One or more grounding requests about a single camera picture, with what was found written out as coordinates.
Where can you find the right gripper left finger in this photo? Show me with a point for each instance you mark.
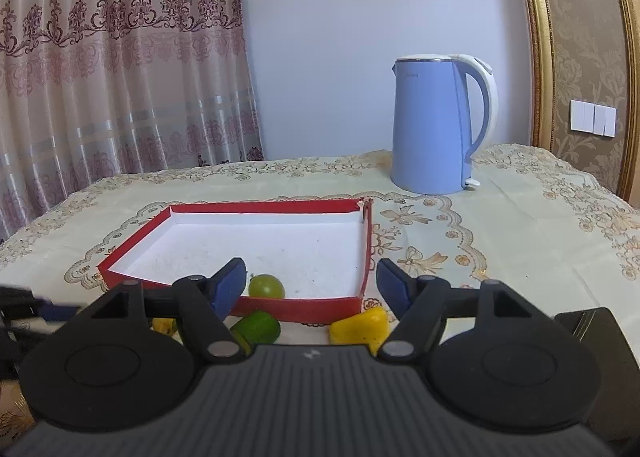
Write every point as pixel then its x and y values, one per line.
pixel 203 303

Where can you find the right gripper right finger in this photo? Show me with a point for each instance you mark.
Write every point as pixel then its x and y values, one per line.
pixel 419 304

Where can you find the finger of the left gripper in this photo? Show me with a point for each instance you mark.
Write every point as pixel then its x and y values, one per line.
pixel 58 313

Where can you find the yellow jackfruit piece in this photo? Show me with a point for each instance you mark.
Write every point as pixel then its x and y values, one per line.
pixel 165 326

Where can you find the green cucumber chunk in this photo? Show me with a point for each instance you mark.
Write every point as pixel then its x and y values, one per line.
pixel 258 327

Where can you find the yellow fruit piece with dots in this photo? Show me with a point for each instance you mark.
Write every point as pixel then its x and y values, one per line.
pixel 370 327

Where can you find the green round persimmon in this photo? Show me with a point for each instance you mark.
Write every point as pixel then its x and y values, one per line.
pixel 266 286

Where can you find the red shallow cardboard tray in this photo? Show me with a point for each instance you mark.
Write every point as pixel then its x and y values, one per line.
pixel 320 250

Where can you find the blue electric kettle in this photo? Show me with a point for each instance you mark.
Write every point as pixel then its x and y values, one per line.
pixel 433 142

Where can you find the cream embroidered tablecloth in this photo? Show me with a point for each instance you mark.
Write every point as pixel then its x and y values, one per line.
pixel 552 233

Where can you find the pink patterned curtain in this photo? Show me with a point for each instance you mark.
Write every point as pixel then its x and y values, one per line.
pixel 96 88

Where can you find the gold framed headboard panel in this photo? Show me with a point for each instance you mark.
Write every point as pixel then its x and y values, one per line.
pixel 588 51

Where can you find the white wall switch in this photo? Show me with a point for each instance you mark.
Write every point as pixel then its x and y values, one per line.
pixel 586 117

